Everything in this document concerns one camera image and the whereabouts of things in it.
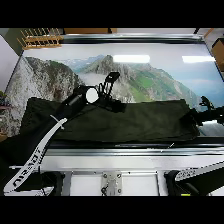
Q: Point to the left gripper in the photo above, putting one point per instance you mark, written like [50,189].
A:
[113,105]

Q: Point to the dark green pants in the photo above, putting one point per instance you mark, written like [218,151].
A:
[146,120]

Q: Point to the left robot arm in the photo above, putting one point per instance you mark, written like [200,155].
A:
[36,150]

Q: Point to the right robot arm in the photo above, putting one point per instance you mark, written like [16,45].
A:
[200,175]

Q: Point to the wooden rack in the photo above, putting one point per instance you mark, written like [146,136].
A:
[41,40]

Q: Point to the brown cardboard box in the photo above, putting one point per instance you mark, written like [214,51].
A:
[219,50]

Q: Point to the silver frame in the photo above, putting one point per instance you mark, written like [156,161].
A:
[133,152]

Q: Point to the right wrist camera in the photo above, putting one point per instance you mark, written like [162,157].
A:
[206,102]

